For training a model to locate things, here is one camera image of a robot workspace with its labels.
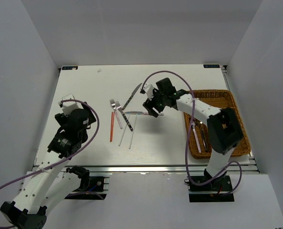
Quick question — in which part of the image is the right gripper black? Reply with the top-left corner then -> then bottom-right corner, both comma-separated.
143,88 -> 166,118

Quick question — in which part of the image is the knife with pink handle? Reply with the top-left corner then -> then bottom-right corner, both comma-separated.
124,111 -> 164,116

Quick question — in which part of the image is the knife with black handle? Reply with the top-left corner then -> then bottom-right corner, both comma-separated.
122,83 -> 142,110

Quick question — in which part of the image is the fork with black dotted handle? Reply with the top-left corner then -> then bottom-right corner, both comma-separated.
115,101 -> 133,132

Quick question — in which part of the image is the spoon with dark dotted handle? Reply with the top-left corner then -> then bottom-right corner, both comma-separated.
196,120 -> 209,153

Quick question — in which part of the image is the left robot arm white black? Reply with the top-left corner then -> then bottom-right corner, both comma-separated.
0,99 -> 99,229

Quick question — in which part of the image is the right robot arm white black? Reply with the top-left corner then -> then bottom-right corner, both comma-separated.
140,78 -> 243,190

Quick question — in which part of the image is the white chopstick right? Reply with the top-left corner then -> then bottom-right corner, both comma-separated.
128,114 -> 137,149

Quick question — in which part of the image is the white chopstick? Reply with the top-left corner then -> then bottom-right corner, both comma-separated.
118,113 -> 131,147
128,114 -> 137,149

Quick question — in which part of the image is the white chopstick left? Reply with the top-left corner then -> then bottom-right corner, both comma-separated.
118,113 -> 131,147

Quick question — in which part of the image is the red chopstick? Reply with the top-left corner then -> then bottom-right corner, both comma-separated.
110,112 -> 115,142

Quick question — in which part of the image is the blue label left corner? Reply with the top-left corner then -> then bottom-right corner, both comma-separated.
61,66 -> 78,71

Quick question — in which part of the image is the blue label corner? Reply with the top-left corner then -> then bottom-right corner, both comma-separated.
61,66 -> 78,71
203,64 -> 220,68

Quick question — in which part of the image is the wicker cutlery basket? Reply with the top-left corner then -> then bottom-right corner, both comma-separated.
189,89 -> 252,159

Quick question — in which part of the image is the blue label right corner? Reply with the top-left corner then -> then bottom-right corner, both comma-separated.
203,64 -> 220,68

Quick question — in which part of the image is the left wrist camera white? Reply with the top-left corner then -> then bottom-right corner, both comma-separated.
58,94 -> 80,117

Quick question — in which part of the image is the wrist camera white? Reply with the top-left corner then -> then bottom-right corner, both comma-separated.
140,83 -> 159,101
58,94 -> 80,117

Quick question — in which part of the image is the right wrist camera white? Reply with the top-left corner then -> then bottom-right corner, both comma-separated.
140,83 -> 159,101

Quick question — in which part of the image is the fork with pink handle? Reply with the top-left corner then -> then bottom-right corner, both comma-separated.
110,99 -> 123,129

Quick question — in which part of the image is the spoon with pink handle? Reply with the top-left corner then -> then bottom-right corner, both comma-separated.
192,121 -> 201,153

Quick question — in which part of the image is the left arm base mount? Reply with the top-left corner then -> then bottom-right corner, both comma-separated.
63,166 -> 109,200

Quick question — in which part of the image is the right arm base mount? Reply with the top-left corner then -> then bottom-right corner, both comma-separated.
184,172 -> 234,203

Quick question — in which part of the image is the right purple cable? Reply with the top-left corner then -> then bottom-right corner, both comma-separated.
141,71 -> 242,197

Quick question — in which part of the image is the purple cable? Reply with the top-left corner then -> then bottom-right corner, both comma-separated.
141,71 -> 242,197
0,100 -> 100,229

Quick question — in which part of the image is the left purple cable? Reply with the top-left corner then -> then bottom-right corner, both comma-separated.
0,100 -> 100,229

